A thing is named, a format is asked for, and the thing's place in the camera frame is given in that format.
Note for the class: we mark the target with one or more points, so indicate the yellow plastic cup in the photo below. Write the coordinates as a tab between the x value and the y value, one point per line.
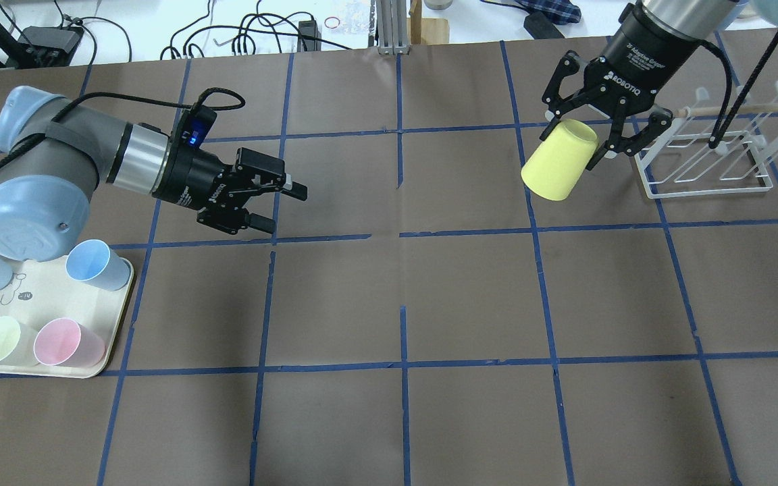
556	165

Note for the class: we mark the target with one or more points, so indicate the aluminium frame post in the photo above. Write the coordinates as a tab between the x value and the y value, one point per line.
390	30

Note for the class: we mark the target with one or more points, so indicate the white wire cup rack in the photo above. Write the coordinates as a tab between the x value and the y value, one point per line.
681	164

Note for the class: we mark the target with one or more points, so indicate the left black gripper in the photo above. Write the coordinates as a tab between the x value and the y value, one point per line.
191	177

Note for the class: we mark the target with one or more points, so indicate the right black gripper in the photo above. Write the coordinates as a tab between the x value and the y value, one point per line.
644	62

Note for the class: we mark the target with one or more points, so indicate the pink plastic cup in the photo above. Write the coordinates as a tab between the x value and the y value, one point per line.
63	342

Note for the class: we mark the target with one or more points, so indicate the blue checkered folded umbrella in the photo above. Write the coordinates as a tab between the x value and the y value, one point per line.
559	12

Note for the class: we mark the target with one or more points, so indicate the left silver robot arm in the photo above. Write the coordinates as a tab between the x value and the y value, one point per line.
56	153

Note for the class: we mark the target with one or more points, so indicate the beige serving tray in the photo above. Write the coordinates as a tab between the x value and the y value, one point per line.
41	292

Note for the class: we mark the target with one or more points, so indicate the light blue cup far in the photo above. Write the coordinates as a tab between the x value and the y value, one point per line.
93	262

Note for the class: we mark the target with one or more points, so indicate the wooden mug tree stand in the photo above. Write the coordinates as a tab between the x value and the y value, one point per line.
426	31

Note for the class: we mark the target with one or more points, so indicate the black power adapter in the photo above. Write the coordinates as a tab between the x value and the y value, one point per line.
309	36

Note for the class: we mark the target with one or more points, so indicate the pale green cup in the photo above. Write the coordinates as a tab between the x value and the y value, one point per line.
16	343

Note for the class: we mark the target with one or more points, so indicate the black phone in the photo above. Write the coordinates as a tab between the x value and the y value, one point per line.
540	27

